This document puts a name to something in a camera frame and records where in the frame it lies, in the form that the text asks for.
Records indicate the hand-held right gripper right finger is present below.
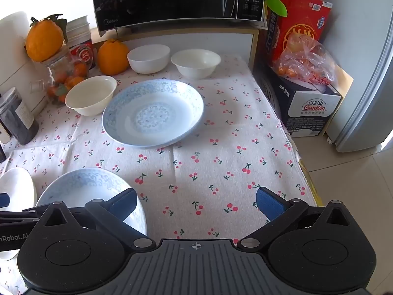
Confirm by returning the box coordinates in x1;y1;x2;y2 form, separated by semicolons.
236;187;358;251

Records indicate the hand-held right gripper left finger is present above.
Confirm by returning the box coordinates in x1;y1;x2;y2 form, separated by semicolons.
36;187;157;251

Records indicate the white plate with gold pattern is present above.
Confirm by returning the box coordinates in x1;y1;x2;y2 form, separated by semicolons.
0;167;37;261

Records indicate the blue patterned plate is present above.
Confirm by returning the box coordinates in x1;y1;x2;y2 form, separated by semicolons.
35;168;148;237
102;79;205;148

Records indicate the white deep bowl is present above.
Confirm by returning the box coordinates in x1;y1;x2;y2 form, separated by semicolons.
127;44;171;74

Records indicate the wide cream bowl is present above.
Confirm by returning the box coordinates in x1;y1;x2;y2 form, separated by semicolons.
171;49;222;79

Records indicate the floral table cover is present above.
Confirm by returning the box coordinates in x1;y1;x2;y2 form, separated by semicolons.
295;147;321;208

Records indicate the cherry print tablecloth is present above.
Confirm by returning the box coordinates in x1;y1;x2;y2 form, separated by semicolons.
0;54;318;295

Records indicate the dark jar with label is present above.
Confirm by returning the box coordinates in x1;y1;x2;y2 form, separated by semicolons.
0;87;40;146

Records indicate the dark blue water carton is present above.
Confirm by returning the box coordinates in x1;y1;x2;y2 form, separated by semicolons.
261;64;343;138

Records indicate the glass jar of small oranges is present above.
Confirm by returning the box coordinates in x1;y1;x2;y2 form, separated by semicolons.
29;44;89;106

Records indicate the orange with stem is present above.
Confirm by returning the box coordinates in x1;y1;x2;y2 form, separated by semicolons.
97;38;130;76

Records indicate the grey refrigerator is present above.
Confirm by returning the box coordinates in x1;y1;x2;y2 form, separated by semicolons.
319;0;393;152

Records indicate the plastic bag of oranges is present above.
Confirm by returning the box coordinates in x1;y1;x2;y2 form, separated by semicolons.
273;34;340;87

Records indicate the large orange with leaves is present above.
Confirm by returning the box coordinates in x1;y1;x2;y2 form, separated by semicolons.
25;14;68;62

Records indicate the white rice cooker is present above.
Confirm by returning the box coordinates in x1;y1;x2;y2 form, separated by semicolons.
0;11;54;136

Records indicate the stack of paper cups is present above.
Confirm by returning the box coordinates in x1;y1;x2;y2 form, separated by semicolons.
66;15;96;70

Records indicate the red cardboard box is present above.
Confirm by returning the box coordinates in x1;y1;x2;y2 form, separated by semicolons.
266;0;334;68

